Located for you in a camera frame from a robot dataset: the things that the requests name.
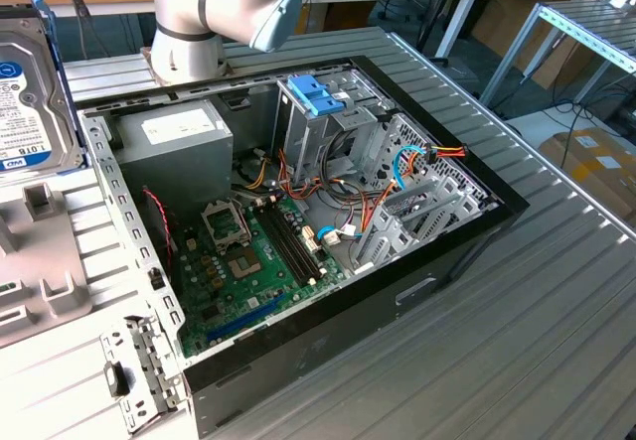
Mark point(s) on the green motherboard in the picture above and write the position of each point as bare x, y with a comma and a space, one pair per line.
278, 281

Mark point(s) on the blue plastic bay latch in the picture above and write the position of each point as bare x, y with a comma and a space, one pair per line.
310, 95

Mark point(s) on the cardboard box with labels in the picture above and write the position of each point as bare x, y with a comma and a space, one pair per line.
586, 172

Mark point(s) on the black RAM slot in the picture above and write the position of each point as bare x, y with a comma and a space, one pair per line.
295, 239
283, 244

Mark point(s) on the grey power supply unit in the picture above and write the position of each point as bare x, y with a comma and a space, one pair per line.
174, 162

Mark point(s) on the metal drive cage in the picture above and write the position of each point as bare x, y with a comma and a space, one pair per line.
308, 137

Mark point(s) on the green RAM stick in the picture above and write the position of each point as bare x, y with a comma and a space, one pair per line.
5, 287

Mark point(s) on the open black PC case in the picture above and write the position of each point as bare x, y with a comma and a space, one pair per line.
323, 345

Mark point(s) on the metal disk bay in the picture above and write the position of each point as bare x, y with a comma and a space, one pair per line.
392, 231

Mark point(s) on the black tripod stand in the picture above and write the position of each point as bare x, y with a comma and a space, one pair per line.
437, 13

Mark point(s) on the blue expansion slot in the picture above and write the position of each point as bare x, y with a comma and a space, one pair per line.
246, 318

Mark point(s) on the grey parts rack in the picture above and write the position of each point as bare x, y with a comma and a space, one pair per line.
45, 251

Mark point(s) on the CPU socket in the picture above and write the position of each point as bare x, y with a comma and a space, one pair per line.
243, 265

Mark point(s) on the hard disk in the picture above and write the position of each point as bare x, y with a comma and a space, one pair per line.
30, 112

